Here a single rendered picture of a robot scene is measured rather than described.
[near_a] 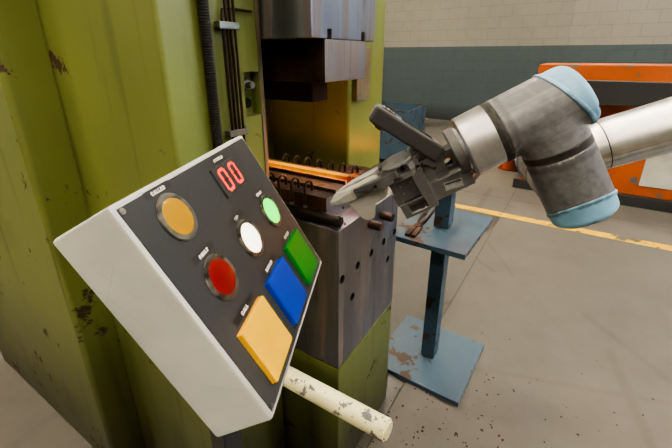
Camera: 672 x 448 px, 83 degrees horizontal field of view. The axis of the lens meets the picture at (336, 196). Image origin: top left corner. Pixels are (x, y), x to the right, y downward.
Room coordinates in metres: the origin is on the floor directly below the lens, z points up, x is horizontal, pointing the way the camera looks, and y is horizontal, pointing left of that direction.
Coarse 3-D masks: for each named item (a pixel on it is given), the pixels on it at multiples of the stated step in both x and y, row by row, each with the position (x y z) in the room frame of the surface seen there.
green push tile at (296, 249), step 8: (296, 232) 0.60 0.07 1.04; (288, 240) 0.57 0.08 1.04; (296, 240) 0.58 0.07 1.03; (304, 240) 0.60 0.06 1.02; (288, 248) 0.54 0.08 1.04; (296, 248) 0.56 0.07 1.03; (304, 248) 0.59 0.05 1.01; (288, 256) 0.53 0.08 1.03; (296, 256) 0.54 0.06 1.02; (304, 256) 0.57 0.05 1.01; (312, 256) 0.59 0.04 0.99; (296, 264) 0.53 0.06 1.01; (304, 264) 0.55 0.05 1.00; (312, 264) 0.58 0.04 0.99; (304, 272) 0.54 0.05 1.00; (312, 272) 0.56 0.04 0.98; (304, 280) 0.53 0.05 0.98
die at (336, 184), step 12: (276, 168) 1.14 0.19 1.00; (324, 168) 1.16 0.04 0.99; (276, 180) 1.07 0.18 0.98; (288, 180) 1.05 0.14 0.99; (300, 180) 1.04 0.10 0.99; (312, 180) 1.04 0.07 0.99; (324, 180) 1.04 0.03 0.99; (336, 180) 1.02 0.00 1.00; (288, 192) 0.99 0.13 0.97; (300, 192) 0.97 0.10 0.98; (312, 192) 0.97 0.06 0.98; (324, 192) 0.97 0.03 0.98; (300, 204) 0.97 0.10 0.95; (312, 204) 0.95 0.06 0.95; (324, 204) 0.92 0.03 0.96; (348, 204) 1.02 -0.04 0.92
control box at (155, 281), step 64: (192, 192) 0.43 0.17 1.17; (256, 192) 0.57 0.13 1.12; (64, 256) 0.33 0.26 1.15; (128, 256) 0.32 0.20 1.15; (192, 256) 0.36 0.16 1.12; (256, 256) 0.46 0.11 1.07; (128, 320) 0.32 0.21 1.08; (192, 320) 0.31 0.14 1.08; (192, 384) 0.31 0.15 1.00; (256, 384) 0.31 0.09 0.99
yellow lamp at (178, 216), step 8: (168, 200) 0.38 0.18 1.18; (176, 200) 0.40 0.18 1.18; (168, 208) 0.38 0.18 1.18; (176, 208) 0.39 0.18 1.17; (184, 208) 0.40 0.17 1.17; (168, 216) 0.37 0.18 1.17; (176, 216) 0.38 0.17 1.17; (184, 216) 0.39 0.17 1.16; (192, 216) 0.40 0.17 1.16; (168, 224) 0.36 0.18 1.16; (176, 224) 0.37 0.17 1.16; (184, 224) 0.38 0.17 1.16; (192, 224) 0.39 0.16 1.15; (184, 232) 0.37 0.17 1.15
